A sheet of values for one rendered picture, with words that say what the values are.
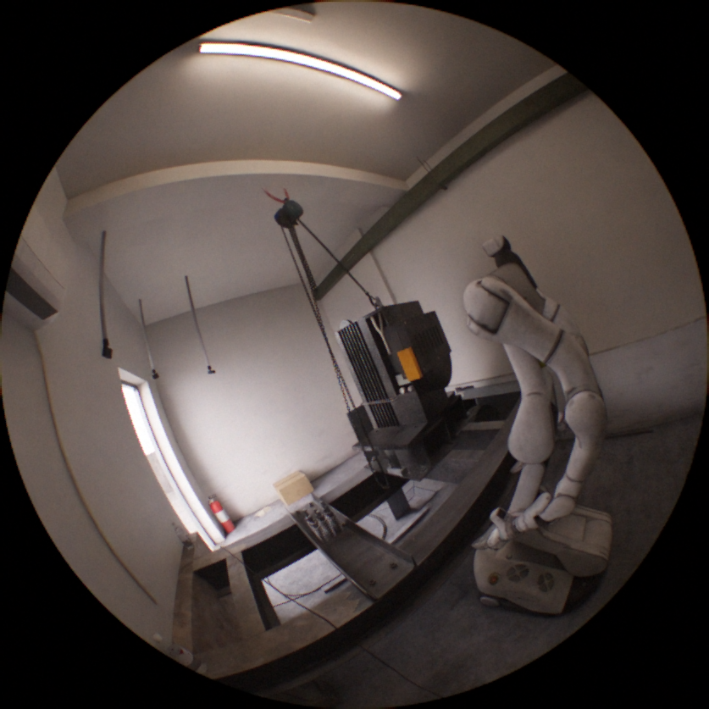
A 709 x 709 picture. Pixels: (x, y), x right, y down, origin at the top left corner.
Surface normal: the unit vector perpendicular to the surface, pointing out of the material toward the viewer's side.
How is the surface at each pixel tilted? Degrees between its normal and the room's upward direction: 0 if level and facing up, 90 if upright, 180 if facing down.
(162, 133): 180
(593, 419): 96
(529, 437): 90
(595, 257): 90
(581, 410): 84
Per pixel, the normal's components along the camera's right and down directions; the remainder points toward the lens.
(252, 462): 0.51, -0.22
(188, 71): 0.39, 0.92
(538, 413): -0.63, 0.27
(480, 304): -0.90, 0.11
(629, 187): -0.77, 0.31
